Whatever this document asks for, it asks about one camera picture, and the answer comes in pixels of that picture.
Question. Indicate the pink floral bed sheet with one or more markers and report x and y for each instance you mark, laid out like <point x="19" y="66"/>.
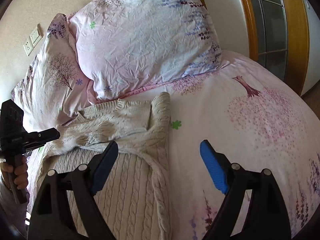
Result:
<point x="254" y="119"/>

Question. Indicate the white wall socket panel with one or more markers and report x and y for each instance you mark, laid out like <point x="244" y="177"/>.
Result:
<point x="32" y="40"/>

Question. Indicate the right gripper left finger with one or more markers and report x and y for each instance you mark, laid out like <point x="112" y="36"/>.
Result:
<point x="51" y="216"/>

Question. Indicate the cream cable-knit sweater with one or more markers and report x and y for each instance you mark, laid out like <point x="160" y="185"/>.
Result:
<point x="135" y="200"/>

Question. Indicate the pink floral pillow front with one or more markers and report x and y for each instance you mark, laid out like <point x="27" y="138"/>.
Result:
<point x="125" y="45"/>

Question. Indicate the pink floral pillow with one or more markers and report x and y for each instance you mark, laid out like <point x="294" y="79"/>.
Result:
<point x="125" y="45"/>
<point x="54" y="88"/>

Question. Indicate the pink floral pillow back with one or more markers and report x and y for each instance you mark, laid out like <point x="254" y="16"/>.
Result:
<point x="54" y="88"/>

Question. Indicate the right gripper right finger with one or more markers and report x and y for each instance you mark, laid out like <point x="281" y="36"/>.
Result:
<point x="267" y="216"/>

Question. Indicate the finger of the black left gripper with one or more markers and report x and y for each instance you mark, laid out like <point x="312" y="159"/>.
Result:
<point x="41" y="138"/>

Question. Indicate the wooden glass door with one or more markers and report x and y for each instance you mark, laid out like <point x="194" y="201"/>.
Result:
<point x="279" y="38"/>

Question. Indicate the person's left hand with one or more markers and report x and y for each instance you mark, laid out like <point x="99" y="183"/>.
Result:
<point x="21" y="180"/>

